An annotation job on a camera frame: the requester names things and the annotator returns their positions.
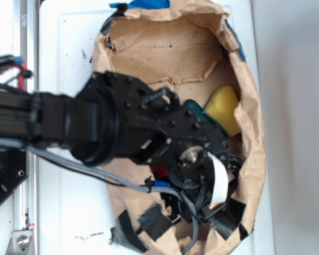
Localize metal corner bracket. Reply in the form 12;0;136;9
5;229;35;255

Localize white plastic tray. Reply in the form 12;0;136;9
36;1;275;254

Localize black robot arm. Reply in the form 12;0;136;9
0;72;242;222

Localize brown paper bag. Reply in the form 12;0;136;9
91;1;266;254

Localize aluminium frame rail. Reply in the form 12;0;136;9
13;1;39;254

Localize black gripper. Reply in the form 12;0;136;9
160;146;242;224

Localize grey braided cable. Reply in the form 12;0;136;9
0;137;203;255

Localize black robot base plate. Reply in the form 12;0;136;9
0;149;29;206

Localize yellow green sponge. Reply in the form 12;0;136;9
204;86;241;137

